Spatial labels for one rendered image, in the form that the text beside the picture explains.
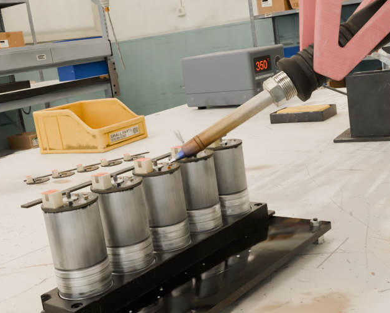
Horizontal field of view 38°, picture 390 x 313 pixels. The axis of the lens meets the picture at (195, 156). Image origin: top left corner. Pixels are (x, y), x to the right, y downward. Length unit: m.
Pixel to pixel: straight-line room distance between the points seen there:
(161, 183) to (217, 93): 0.73
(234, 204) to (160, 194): 0.06
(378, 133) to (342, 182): 0.16
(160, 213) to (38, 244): 0.15
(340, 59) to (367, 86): 0.31
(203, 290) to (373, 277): 0.08
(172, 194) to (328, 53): 0.10
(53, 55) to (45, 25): 2.85
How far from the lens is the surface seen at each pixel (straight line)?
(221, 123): 0.29
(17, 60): 3.20
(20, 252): 0.41
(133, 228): 0.27
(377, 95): 0.60
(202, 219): 0.31
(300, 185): 0.46
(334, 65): 0.28
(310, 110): 0.76
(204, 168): 0.30
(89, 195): 0.26
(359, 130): 0.61
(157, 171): 0.28
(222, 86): 0.99
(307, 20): 0.31
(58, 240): 0.25
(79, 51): 3.50
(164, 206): 0.28
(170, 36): 6.14
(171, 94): 6.22
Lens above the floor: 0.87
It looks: 11 degrees down
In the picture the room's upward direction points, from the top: 8 degrees counter-clockwise
